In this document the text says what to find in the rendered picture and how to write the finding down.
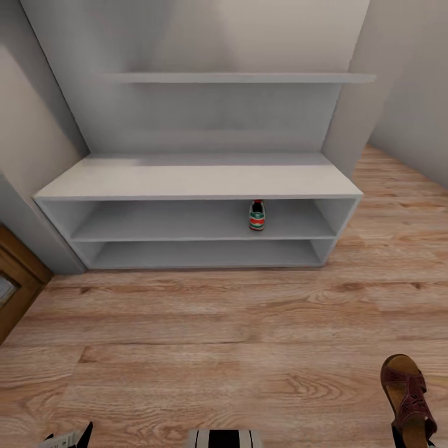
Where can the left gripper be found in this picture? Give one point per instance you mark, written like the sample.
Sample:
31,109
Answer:
83,443

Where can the sandal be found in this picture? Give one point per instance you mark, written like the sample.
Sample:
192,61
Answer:
404,385

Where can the door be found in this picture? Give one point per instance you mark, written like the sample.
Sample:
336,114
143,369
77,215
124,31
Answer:
22,278

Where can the gym shoe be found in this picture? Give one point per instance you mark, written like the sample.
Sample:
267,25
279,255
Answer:
257,214

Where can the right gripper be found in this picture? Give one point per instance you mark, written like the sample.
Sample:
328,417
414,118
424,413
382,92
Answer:
399,442

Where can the robot trunk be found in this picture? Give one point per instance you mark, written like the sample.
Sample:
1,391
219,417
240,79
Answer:
224,439

